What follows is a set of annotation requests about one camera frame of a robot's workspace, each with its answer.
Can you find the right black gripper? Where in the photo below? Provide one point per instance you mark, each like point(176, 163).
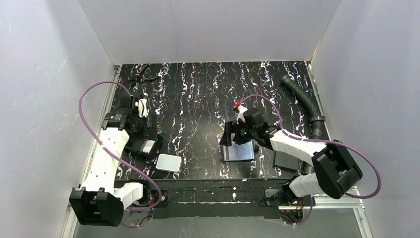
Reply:
point(232, 132)

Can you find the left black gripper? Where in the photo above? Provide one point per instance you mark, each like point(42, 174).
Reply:
point(148, 132)

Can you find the white card stack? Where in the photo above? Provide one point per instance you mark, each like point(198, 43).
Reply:
point(168, 163)

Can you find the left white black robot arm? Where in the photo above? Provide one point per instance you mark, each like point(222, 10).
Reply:
point(105, 161)

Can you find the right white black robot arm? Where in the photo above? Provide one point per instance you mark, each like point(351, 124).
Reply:
point(335, 170)

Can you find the black open tray box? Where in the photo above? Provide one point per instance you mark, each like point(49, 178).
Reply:
point(145, 143)

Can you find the black pliers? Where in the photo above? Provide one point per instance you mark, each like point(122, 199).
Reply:
point(139, 75)

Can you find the dark grey flat box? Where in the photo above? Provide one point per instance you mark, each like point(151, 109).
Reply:
point(285, 161)

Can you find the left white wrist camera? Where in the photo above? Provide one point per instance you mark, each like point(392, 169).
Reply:
point(142, 107)

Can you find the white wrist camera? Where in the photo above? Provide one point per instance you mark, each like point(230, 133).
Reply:
point(239, 110)
point(142, 107)

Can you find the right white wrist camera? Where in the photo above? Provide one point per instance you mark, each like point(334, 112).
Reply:
point(239, 110)

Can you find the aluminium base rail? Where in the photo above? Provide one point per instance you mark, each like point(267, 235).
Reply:
point(185, 198)

